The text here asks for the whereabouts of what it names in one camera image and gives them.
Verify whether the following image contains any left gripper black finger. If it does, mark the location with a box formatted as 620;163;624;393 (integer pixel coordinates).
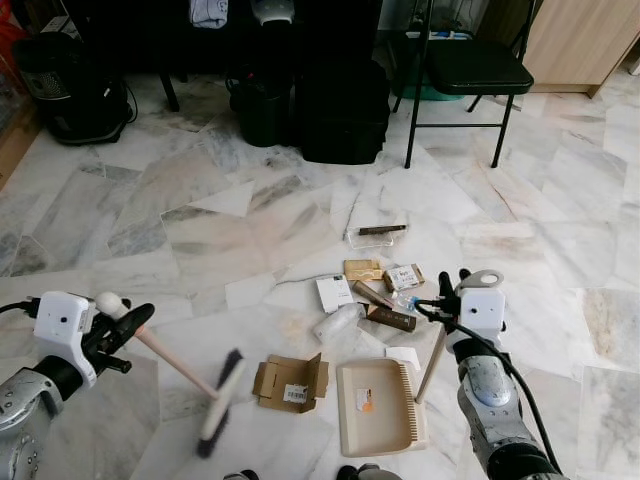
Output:
103;303;156;347

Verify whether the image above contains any beige plastic dustpan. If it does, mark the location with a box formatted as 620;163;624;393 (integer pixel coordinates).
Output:
335;268;506;459

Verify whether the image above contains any wooden handled black brush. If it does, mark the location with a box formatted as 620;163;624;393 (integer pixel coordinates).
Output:
95;291;247;459

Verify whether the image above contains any brown cardboard box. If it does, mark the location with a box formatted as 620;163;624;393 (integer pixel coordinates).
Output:
250;352;331;413

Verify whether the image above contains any small white labelled box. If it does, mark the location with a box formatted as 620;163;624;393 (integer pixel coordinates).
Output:
383;262;426;294

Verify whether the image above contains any dark brown slim box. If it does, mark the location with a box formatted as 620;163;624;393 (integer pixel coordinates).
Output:
365;305;418;333

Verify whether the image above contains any brown cardboard tube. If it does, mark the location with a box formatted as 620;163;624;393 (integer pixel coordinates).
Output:
350;281;393;311

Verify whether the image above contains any dark brown stick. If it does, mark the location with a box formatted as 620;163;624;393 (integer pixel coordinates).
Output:
358;224;408;237

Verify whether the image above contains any clear plastic tray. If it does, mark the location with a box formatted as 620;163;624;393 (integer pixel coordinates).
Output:
347;205;413;251

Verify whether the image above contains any tan flat box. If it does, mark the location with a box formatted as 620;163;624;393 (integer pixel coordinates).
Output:
344;259;384;284

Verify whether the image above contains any white card box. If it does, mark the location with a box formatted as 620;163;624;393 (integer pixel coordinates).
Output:
316;275;355;313

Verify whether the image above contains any grey right robot foot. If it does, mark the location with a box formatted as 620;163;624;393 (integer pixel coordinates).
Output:
337;463;386;480

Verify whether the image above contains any teal plastic basin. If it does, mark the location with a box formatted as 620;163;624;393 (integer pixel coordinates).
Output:
398;60;471;101

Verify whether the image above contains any long flat brown box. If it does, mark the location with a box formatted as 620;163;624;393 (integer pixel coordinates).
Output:
0;100;43;191

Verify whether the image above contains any black backpack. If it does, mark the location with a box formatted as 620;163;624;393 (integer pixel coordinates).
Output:
297;55;391;166

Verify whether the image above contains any black folding chair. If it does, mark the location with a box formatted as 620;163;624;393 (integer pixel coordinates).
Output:
385;0;536;171

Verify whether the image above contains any black cylindrical container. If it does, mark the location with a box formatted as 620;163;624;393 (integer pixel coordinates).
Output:
228;70;296;149

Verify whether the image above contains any black canister vacuum cleaner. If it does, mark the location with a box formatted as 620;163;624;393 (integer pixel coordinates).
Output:
12;30;136;146

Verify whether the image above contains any light wooden cabinet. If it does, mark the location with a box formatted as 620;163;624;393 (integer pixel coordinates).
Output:
520;0;640;99

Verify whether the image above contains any red bag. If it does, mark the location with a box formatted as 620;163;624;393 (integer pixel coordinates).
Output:
0;12;23;71

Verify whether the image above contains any grey folded cloth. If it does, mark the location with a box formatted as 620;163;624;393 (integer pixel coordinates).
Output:
190;0;229;29

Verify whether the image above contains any silver and black appliance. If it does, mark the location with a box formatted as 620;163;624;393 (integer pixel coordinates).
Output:
250;0;293;26

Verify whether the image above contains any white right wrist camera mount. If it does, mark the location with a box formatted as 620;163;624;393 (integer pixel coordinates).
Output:
455;288;504;351

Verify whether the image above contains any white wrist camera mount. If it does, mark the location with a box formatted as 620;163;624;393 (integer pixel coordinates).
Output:
455;288;504;351
33;291;98;389

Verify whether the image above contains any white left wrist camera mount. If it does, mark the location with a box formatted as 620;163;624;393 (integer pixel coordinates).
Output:
33;291;98;389

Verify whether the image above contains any black table frame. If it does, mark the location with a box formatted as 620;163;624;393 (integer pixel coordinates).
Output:
155;0;183;113

